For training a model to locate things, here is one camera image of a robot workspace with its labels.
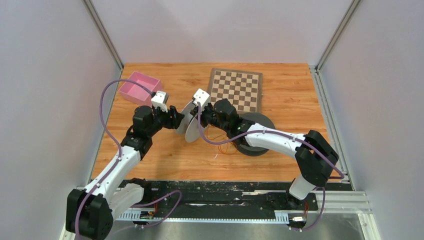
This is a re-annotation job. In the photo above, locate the white cable spool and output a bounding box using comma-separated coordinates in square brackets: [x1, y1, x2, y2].
[175, 102, 200, 143]

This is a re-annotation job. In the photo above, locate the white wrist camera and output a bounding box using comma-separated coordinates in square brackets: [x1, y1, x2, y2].
[151, 90, 169, 113]
[192, 88, 211, 109]

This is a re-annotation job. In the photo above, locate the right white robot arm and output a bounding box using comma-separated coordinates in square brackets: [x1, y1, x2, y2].
[193, 99, 344, 209]

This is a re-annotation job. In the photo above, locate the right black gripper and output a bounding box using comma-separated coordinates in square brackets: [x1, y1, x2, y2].
[191, 102, 229, 133]

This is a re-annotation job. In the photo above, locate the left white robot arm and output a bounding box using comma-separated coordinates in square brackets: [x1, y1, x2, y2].
[65, 105, 185, 240]

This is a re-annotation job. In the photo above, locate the black cable spool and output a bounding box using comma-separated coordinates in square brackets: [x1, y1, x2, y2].
[237, 112, 275, 157]

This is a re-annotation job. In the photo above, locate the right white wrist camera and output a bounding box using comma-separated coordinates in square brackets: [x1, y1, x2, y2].
[192, 88, 211, 109]

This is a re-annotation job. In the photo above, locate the wooden chessboard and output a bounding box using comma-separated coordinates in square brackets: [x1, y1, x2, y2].
[207, 68, 263, 114]

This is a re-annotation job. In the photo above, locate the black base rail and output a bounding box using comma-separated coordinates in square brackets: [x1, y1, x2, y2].
[89, 179, 319, 221]

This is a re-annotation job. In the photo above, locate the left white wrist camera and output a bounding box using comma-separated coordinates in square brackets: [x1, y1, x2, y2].
[151, 90, 169, 113]

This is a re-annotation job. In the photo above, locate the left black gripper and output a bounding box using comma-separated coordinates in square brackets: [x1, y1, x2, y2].
[146, 104, 185, 137]

